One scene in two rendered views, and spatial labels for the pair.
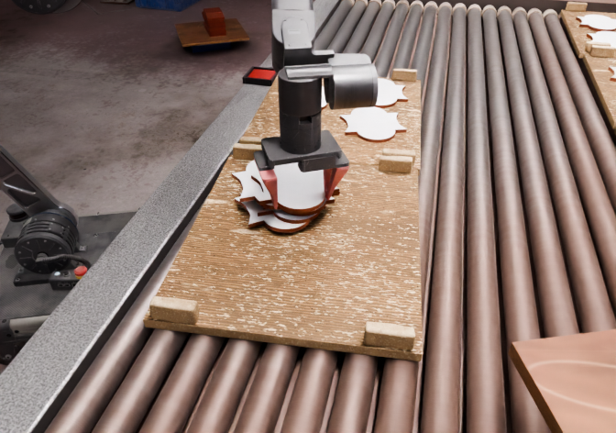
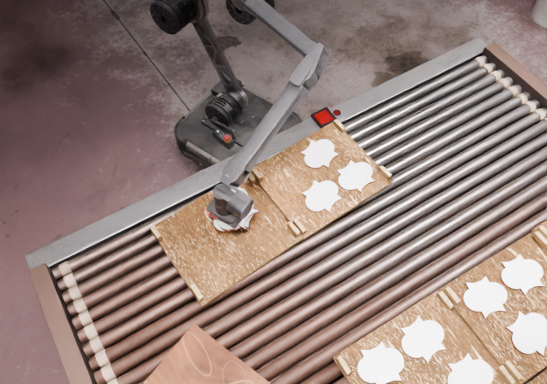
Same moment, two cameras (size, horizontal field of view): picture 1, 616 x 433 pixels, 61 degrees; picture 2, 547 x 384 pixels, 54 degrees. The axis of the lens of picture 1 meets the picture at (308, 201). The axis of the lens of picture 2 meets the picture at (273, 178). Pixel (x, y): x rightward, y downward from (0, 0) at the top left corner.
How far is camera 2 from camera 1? 136 cm
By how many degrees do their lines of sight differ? 37
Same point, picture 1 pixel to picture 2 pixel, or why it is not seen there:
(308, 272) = (207, 250)
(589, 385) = (193, 347)
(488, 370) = (216, 326)
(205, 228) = (198, 205)
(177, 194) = (211, 176)
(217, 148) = not seen: hidden behind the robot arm
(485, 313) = (240, 312)
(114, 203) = not seen: hidden behind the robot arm
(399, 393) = (185, 309)
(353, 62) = (242, 199)
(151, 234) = (185, 191)
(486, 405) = not seen: hidden behind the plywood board
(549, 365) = (192, 336)
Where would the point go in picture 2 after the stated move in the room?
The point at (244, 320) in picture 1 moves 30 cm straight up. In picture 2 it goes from (171, 252) to (154, 207)
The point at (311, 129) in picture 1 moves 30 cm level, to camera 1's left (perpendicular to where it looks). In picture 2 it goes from (220, 210) to (161, 156)
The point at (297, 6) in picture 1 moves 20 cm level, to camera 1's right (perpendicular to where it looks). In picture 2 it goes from (239, 163) to (286, 202)
